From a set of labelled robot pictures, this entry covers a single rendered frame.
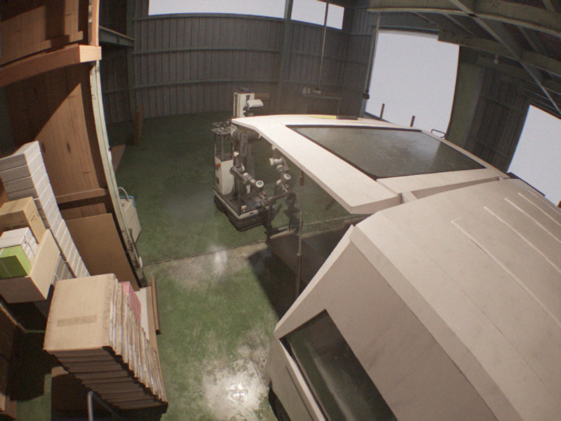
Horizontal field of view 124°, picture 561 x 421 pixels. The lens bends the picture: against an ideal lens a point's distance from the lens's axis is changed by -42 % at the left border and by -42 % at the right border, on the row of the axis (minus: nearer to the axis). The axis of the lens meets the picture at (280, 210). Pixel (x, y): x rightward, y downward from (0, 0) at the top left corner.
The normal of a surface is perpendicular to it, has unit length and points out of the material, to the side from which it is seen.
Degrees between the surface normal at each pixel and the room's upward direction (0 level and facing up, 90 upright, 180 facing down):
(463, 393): 85
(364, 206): 74
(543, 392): 23
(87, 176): 90
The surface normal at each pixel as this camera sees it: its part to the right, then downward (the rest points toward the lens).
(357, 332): -0.91, 0.07
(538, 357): 0.02, -0.81
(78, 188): 0.38, 0.54
